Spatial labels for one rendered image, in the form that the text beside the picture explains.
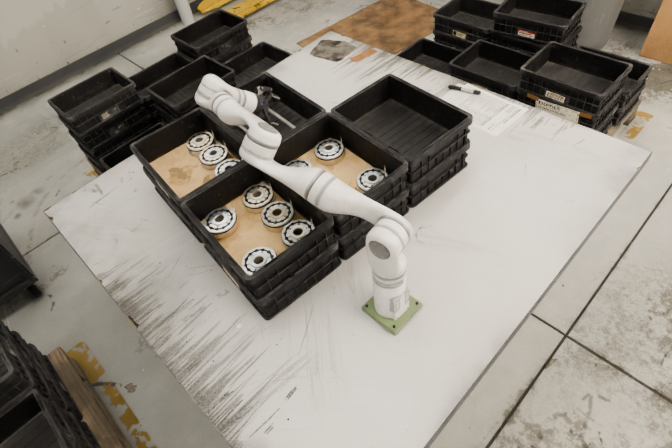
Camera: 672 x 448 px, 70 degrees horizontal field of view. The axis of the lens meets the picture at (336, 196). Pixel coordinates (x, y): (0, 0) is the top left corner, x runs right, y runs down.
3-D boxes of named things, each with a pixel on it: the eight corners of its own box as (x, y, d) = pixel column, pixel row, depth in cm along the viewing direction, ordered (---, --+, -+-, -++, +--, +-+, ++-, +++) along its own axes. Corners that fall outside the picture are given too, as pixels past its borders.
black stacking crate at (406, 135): (472, 143, 165) (474, 117, 157) (411, 189, 154) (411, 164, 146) (390, 99, 188) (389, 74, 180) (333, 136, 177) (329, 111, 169)
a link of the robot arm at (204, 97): (187, 98, 147) (207, 119, 139) (200, 73, 145) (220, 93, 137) (207, 104, 152) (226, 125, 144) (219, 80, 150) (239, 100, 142)
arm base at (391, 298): (413, 304, 137) (414, 266, 125) (391, 324, 133) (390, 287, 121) (389, 285, 142) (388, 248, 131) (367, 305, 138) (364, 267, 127)
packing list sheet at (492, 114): (531, 107, 190) (531, 106, 190) (499, 138, 181) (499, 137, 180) (461, 81, 208) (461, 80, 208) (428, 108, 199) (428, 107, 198)
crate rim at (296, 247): (336, 223, 136) (335, 218, 134) (249, 287, 125) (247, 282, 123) (260, 159, 159) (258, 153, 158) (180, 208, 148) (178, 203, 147)
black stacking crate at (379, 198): (410, 190, 154) (410, 164, 146) (341, 243, 143) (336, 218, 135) (332, 136, 177) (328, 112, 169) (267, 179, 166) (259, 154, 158)
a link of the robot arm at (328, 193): (331, 164, 123) (309, 186, 118) (421, 222, 117) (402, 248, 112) (326, 186, 130) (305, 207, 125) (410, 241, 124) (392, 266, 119)
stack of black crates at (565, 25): (573, 77, 289) (593, 3, 256) (544, 105, 275) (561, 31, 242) (509, 56, 312) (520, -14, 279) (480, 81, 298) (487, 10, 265)
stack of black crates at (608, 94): (607, 139, 250) (635, 64, 218) (579, 172, 238) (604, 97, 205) (535, 112, 272) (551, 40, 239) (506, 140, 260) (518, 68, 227)
